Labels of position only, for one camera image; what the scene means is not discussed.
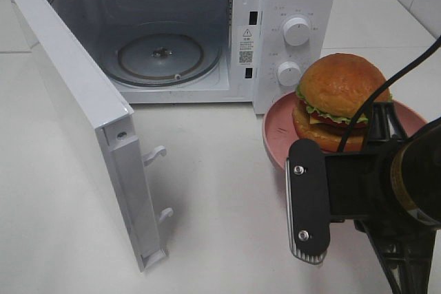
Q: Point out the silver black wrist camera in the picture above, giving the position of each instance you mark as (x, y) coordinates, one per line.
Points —
(307, 196)

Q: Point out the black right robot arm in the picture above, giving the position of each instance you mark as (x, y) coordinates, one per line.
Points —
(391, 191)

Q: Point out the toy burger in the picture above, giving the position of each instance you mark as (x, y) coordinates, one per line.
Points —
(329, 94)

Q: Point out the lower white dial knob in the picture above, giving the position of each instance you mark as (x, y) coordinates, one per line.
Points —
(288, 73)

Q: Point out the upper white dial knob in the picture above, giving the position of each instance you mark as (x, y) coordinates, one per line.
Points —
(296, 30)

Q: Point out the white microwave oven body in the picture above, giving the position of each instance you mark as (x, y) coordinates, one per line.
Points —
(93, 22)

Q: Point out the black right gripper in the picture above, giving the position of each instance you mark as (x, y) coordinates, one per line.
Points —
(392, 193)

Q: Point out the white warning label sticker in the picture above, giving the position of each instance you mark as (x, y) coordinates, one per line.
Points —
(245, 40)

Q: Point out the white microwave door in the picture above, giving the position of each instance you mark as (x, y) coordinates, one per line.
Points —
(98, 123)

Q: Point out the pink round plate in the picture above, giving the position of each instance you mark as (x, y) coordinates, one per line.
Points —
(279, 132)

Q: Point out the white dial knob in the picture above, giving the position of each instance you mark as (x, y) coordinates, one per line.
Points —
(296, 30)
(288, 73)

